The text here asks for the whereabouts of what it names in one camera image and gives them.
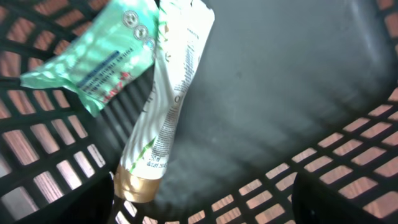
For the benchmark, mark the white tube gold cap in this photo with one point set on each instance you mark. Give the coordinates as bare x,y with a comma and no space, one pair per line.
184,27

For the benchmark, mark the teal tissue wipes pack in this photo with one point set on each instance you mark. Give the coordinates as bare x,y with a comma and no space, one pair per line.
115,50

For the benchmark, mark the grey plastic mesh basket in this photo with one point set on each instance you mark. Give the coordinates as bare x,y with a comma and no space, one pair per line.
284,87

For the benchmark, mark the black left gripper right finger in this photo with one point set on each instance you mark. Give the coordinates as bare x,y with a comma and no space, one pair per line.
314,203

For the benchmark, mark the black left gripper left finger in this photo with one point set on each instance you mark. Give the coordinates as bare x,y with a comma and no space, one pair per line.
92,206

